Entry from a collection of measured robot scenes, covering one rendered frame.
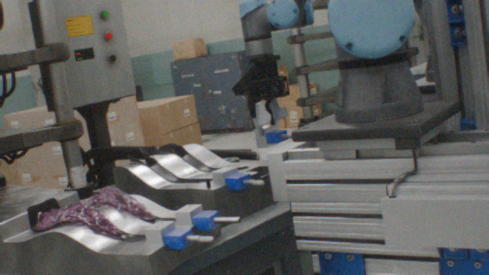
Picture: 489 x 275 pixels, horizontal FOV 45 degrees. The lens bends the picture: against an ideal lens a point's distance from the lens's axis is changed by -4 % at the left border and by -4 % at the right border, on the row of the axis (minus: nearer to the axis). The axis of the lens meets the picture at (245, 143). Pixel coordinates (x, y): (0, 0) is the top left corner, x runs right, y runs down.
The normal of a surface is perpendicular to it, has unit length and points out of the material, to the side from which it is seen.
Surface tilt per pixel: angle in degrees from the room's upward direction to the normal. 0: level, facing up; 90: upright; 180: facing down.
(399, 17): 98
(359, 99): 72
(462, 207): 90
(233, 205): 90
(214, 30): 90
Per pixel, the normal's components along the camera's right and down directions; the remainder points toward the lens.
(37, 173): -0.42, 0.36
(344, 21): -0.14, 0.31
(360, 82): -0.56, -0.08
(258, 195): 0.73, 0.00
